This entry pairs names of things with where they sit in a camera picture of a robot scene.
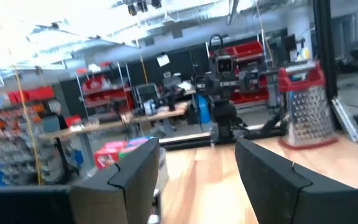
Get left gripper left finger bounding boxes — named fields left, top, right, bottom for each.
left=0, top=138, right=160, bottom=224

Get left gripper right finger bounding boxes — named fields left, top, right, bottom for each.
left=234, top=139, right=358, bottom=224

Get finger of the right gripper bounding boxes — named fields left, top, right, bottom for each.
left=239, top=70, right=260, bottom=93
left=202, top=74, right=219, bottom=94

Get Froot Loops cereal box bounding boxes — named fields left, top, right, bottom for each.
left=93, top=147, right=121, bottom=171

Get blue barrel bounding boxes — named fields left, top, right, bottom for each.
left=196, top=93, right=211, bottom=125

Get red mesh basket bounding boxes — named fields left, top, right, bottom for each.
left=277, top=61, right=338, bottom=151

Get long wooden workbench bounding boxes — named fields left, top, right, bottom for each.
left=39, top=101, right=190, bottom=141

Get parts bin rack cart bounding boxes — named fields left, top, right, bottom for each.
left=0, top=124, right=65, bottom=186

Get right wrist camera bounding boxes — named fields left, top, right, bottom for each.
left=215, top=55, right=235, bottom=75

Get red bin wall rack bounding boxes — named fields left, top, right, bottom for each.
left=227, top=40, right=270, bottom=108

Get wire shelf red bins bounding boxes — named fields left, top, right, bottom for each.
left=75, top=61, right=135, bottom=119

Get hanging yellow cable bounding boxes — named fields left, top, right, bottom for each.
left=12, top=65, right=45, bottom=187

